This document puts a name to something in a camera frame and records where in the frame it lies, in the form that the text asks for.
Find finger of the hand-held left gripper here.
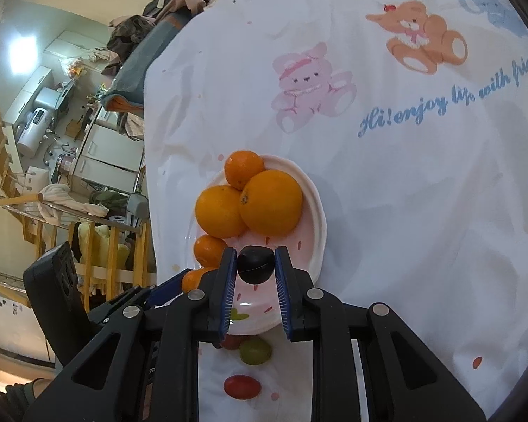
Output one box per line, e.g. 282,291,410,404
87,268,196,327

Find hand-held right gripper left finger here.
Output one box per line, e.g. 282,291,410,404
24,247,238,422

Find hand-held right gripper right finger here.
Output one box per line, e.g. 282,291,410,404
274,247,487,422

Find small tangerine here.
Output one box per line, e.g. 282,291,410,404
224,150,265,191
194,235,228,269
181,267,216,294

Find dark purple cherry tomato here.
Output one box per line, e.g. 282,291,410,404
238,246,276,285

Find pink seed-print plate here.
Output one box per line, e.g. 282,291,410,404
186,155,327,335

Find medium orange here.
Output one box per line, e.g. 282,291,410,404
195,185,249,239

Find large orange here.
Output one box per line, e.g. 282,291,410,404
239,169,303,236

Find green cherry tomato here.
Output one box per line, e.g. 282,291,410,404
239,336,272,366

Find grey chair seat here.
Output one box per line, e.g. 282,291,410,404
125,193,150,225

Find pale towel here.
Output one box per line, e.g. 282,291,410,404
24,182,111,225

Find white bear-print blanket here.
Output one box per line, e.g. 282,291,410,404
143,0,528,422

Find white kitchen cabinets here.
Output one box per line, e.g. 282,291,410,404
73,121,146,194

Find white water heater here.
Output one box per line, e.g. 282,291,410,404
15,105,56,159

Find range hood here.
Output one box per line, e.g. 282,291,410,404
33,85,73,113

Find grey orange cushion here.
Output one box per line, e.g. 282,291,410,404
101,11,194,113

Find dark camouflage jacket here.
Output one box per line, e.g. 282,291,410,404
108,15,159,53

